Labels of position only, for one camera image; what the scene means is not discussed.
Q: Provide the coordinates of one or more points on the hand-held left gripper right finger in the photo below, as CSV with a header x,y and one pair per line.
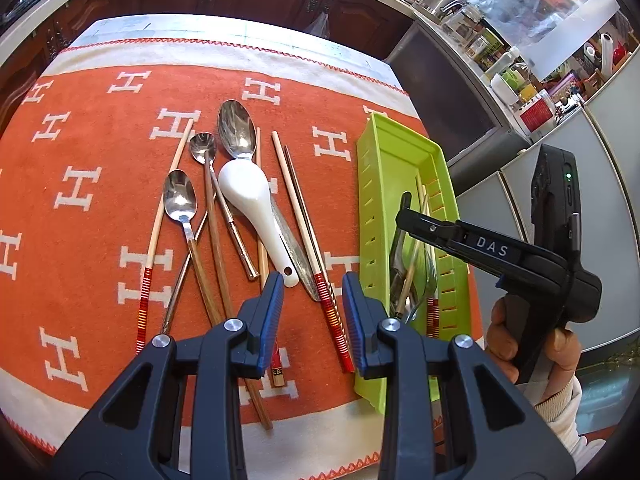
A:
x,y
357,320

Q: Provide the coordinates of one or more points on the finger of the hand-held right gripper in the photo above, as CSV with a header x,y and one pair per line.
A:
x,y
430,230

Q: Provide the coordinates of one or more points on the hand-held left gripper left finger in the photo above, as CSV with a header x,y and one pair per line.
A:
x,y
267,320

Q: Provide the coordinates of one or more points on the red striped light chopstick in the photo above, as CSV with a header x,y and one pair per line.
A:
x,y
432,315
330,310
155,230

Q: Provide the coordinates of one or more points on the plain metal spoon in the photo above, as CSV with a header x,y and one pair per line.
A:
x,y
425,285

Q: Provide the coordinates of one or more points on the rose gold metal chopstick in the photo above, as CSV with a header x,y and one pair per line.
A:
x,y
242,255

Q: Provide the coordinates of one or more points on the green plastic utensil tray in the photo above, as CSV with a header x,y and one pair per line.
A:
x,y
395,160

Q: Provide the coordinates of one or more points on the white ceramic spoon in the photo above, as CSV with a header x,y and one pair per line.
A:
x,y
250,195

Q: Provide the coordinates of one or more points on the large metal spoon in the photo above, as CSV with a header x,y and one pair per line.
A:
x,y
237,127

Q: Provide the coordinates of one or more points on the person's right forearm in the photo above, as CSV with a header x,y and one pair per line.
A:
x,y
570,420

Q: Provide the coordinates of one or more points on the person's right hand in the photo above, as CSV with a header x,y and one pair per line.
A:
x,y
500,340

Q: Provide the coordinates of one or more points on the red labelled jar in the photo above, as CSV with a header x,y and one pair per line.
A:
x,y
537,117

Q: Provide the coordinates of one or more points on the white bowl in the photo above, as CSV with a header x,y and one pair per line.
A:
x,y
505,87

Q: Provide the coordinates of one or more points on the orange printed blanket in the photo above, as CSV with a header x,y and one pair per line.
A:
x,y
100,260

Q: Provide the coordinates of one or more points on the white plastic bottle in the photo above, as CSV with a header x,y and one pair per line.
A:
x,y
505,62

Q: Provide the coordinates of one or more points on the glass teapot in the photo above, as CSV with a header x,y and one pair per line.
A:
x,y
462,25

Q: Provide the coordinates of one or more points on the hanging plastic bag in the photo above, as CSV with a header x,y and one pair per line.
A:
x,y
320,25

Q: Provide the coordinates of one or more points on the silver foil bag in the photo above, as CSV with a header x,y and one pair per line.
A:
x,y
530,5

